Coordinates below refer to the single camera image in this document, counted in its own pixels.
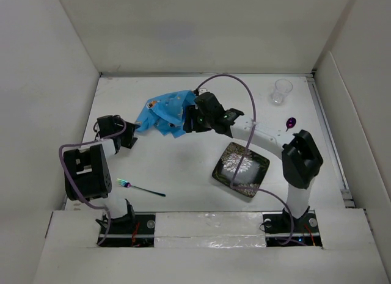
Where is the clear plastic cup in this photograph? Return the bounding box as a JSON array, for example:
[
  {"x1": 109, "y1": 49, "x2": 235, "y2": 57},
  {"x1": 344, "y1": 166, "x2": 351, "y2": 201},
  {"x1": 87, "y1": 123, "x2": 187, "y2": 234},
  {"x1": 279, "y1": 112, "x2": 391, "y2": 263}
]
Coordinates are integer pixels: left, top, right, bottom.
[{"x1": 271, "y1": 79, "x2": 293, "y2": 105}]

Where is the black floral square plate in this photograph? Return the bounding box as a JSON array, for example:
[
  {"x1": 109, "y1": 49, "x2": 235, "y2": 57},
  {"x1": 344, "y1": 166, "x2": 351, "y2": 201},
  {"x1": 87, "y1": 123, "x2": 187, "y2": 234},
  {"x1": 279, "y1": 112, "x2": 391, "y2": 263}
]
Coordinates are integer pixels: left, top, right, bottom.
[{"x1": 211, "y1": 142, "x2": 270, "y2": 198}]

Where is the purple iridescent spoon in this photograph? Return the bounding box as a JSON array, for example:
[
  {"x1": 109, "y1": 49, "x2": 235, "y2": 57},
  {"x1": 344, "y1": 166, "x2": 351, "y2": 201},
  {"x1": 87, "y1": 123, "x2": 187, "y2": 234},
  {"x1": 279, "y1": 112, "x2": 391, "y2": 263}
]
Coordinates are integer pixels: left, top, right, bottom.
[{"x1": 285, "y1": 117, "x2": 297, "y2": 132}]

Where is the iridescent fork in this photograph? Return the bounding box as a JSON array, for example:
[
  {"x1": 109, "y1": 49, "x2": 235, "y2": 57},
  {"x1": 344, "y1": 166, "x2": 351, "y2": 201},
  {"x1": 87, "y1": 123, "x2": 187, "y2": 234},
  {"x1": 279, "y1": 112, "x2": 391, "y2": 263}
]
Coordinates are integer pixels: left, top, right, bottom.
[{"x1": 117, "y1": 178, "x2": 166, "y2": 197}]

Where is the blue space-print cloth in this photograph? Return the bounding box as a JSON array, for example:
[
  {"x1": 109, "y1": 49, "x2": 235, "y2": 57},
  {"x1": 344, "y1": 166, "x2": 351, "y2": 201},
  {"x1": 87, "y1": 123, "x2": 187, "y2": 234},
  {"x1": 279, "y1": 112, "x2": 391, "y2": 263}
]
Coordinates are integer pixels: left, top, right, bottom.
[{"x1": 135, "y1": 90, "x2": 196, "y2": 138}]

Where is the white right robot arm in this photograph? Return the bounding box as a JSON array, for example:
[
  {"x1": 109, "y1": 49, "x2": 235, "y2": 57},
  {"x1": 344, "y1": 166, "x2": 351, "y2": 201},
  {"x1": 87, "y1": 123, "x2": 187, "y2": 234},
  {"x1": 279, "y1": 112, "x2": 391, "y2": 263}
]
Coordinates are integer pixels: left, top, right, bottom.
[{"x1": 183, "y1": 89, "x2": 324, "y2": 231}]

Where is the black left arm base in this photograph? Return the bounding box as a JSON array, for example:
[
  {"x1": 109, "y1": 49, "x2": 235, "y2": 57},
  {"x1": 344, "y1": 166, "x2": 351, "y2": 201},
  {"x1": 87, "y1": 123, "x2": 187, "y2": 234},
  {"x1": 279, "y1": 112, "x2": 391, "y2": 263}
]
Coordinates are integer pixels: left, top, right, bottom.
[{"x1": 95, "y1": 199, "x2": 156, "y2": 248}]

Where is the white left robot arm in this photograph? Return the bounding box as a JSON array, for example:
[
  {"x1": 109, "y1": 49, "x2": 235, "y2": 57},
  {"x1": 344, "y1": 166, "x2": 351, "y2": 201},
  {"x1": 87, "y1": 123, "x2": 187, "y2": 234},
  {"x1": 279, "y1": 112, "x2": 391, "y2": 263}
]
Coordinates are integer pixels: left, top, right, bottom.
[{"x1": 59, "y1": 115, "x2": 139, "y2": 233}]

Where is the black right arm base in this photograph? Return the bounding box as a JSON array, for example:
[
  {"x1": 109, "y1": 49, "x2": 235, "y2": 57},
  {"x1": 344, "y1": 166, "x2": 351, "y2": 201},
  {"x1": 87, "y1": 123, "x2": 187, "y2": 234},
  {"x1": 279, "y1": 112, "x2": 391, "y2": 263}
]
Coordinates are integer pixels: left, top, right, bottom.
[{"x1": 259, "y1": 209, "x2": 323, "y2": 247}]

